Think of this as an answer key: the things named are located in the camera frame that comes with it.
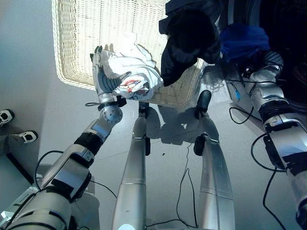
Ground white wicker laundry basket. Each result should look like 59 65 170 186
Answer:
51 0 207 109

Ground blue garment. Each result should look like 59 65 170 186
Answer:
219 23 271 63

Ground robot right leg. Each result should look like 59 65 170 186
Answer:
193 112 236 230

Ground robot left leg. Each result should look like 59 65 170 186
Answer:
111 112 152 230

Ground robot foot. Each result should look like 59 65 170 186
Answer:
138 102 150 118
194 90 213 120

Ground person's foot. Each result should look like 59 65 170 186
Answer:
14 130 38 144
0 109 15 127

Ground dark navy garment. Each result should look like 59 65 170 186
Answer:
158 0 223 87

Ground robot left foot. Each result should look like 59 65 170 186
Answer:
138 102 150 118

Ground white printed garment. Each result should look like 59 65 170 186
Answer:
100 32 164 100

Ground robot leg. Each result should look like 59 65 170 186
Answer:
111 112 152 230
193 112 236 230

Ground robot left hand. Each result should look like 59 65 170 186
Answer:
90 44 132 99

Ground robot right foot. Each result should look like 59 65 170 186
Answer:
194 90 213 120

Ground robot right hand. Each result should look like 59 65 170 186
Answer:
262 50 285 72

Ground tangled dark cord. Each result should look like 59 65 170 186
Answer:
207 78 225 93

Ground washing machine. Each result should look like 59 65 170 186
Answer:
214 0 307 131

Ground black cable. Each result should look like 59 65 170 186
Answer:
35 150 65 191
262 167 287 230
229 105 255 125
146 167 199 229
250 133 287 172

